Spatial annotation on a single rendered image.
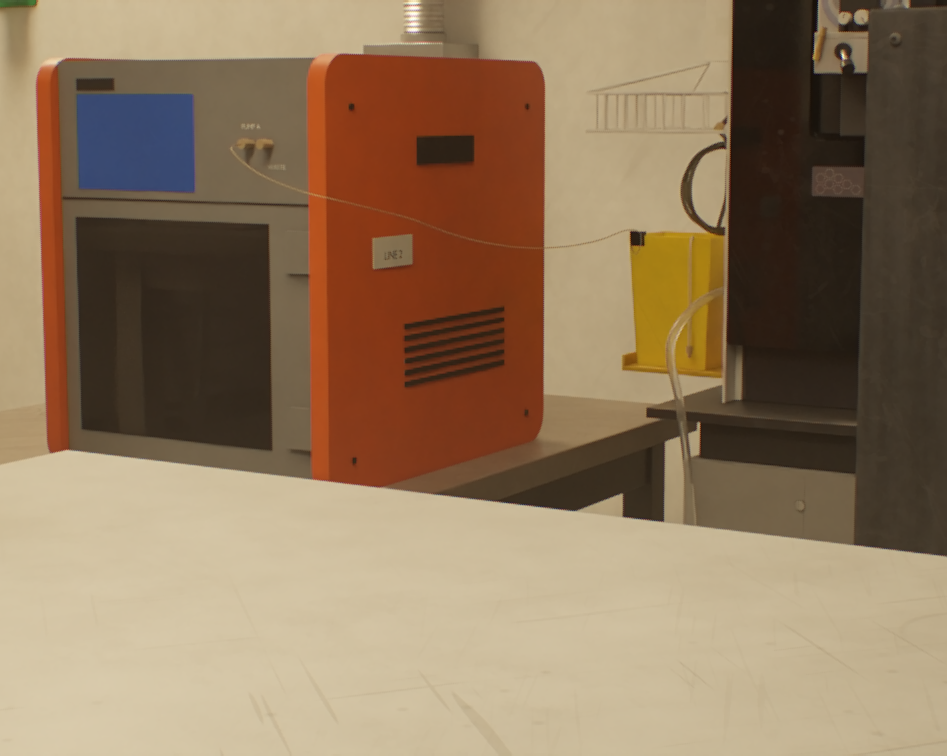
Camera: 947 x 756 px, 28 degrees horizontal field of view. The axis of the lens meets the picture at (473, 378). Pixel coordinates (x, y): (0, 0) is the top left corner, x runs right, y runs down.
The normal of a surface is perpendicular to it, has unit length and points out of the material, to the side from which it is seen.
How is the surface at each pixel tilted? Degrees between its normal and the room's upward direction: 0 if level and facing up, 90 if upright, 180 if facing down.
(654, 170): 90
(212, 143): 90
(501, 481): 90
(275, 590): 0
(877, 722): 0
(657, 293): 93
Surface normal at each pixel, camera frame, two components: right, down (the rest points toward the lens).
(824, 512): -0.51, 0.12
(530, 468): 0.86, 0.07
